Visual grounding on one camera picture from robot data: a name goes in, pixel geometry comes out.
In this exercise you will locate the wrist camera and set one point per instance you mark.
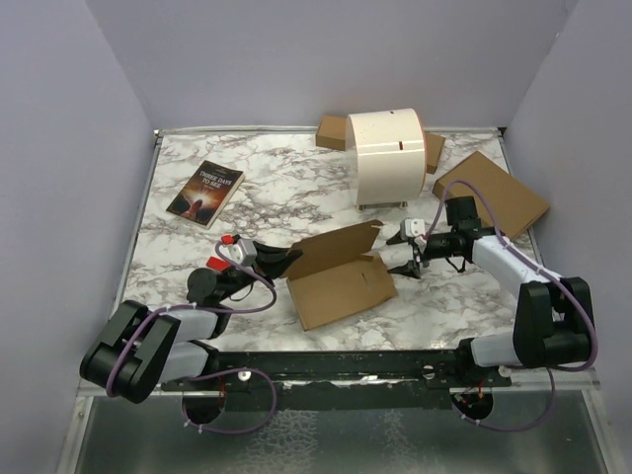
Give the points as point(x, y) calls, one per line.
point(414, 229)
point(239, 250)

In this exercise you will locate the brown cardboard piece behind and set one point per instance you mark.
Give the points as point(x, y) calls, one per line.
point(434, 147)

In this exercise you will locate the closed brown cardboard box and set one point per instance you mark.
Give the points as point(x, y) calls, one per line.
point(515, 206)

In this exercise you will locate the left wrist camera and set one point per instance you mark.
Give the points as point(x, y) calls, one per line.
point(239, 250)

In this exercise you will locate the dark paperback book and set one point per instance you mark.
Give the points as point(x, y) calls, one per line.
point(206, 193)

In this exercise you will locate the red flat block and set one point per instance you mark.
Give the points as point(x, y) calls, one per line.
point(217, 264)

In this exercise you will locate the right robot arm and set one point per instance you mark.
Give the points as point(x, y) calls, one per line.
point(553, 324)

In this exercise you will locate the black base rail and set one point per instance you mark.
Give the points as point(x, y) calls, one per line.
point(349, 380)

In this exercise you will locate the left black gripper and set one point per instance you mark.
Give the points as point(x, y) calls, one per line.
point(274, 261)

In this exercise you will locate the small brown box behind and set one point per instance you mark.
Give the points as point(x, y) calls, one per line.
point(331, 133)

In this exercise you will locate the white cylindrical bread box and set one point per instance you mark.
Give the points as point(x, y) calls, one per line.
point(387, 152)

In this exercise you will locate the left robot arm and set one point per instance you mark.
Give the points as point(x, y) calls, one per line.
point(140, 348)

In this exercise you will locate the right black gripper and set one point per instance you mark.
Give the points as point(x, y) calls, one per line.
point(411, 269)

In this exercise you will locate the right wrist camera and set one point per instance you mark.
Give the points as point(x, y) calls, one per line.
point(414, 229)

